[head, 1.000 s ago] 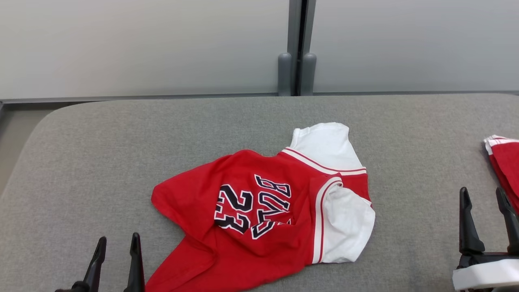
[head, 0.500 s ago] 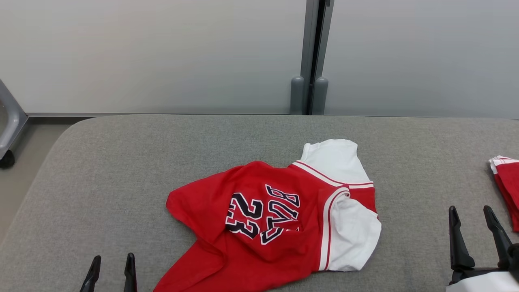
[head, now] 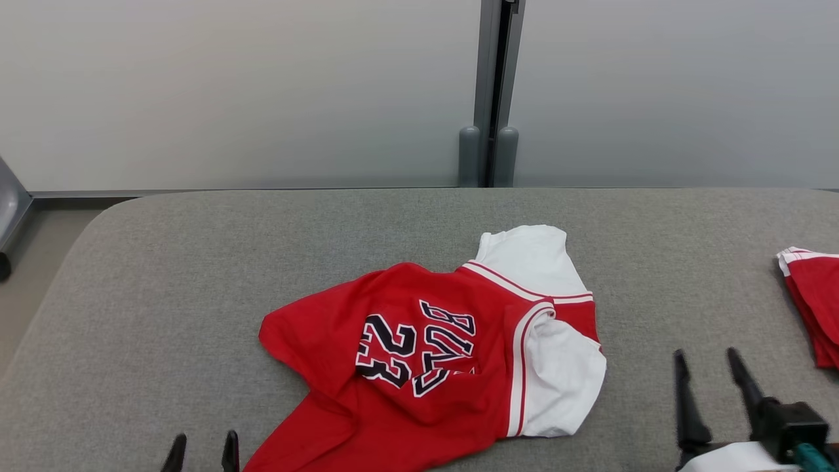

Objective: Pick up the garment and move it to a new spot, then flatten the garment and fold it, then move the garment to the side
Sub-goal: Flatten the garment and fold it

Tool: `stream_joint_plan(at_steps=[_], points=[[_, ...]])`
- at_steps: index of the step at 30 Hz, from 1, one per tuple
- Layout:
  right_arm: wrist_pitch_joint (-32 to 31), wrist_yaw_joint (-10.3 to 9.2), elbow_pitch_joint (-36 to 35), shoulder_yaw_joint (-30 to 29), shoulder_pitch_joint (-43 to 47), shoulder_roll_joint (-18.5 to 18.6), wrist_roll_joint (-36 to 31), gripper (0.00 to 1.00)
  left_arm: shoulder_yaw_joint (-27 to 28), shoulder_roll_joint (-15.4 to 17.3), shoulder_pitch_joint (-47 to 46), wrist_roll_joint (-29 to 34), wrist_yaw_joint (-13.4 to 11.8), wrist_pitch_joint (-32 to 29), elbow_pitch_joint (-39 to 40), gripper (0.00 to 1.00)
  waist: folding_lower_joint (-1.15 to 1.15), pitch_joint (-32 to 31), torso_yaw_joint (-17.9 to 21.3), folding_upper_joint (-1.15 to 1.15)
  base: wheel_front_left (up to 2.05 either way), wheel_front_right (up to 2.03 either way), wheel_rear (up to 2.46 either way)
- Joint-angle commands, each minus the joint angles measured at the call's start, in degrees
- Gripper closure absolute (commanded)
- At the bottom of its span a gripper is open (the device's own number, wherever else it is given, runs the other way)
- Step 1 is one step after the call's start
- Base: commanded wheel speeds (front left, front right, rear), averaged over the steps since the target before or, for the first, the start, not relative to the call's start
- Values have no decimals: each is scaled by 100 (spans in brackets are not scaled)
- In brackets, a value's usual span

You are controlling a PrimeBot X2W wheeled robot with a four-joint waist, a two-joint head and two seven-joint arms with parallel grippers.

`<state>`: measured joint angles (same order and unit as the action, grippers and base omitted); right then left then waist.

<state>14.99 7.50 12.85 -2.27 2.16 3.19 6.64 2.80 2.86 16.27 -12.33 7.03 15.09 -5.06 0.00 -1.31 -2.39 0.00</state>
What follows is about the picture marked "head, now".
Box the red shorts with white trim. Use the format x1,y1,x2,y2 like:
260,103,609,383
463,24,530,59
777,246,839,370

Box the red and white basketball jersey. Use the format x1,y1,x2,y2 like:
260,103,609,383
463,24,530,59
243,225,608,472

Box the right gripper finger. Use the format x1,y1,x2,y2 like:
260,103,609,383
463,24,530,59
726,347,777,441
673,349,713,467

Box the white partition panel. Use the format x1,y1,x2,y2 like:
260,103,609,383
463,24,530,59
511,0,839,191
0,0,486,197

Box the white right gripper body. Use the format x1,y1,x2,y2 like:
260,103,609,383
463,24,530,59
675,441,804,472

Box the teal right camera connector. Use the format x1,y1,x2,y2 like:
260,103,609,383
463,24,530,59
790,442,839,472

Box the grey metal frame leg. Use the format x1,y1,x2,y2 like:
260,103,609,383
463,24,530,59
0,156,33,253

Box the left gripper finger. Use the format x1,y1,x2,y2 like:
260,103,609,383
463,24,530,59
221,430,241,472
161,433,187,472

